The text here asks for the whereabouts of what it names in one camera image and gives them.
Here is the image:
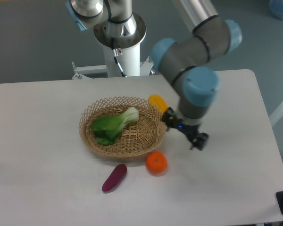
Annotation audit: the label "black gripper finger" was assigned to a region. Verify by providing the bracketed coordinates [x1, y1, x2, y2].
[190, 132, 209, 151]
[161, 107, 178, 131]

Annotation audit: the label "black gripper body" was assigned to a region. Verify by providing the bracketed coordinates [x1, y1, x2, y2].
[174, 115, 204, 141]

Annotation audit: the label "green bok choy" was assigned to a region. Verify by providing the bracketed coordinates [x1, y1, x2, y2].
[90, 107, 139, 145]

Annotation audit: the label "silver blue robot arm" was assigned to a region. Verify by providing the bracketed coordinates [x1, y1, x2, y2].
[66, 0, 242, 150]

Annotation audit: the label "woven wicker basket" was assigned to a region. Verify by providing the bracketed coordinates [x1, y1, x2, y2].
[79, 97, 166, 159]

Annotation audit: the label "yellow pepper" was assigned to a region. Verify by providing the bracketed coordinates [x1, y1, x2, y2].
[148, 94, 169, 115]

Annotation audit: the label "orange tangerine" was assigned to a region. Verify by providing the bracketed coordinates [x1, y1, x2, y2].
[145, 151, 168, 174]

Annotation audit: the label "purple sweet potato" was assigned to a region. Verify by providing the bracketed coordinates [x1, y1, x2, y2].
[101, 164, 127, 193]

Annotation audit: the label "white table leg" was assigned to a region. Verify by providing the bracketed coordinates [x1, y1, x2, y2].
[269, 101, 283, 127]

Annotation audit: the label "blue plastic bag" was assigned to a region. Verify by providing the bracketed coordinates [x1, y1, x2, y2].
[269, 0, 283, 21]

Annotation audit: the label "black pedestal cable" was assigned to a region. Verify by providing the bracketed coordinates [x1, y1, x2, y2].
[110, 37, 127, 78]

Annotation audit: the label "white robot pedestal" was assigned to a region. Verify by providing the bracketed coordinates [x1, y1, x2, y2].
[93, 13, 146, 78]

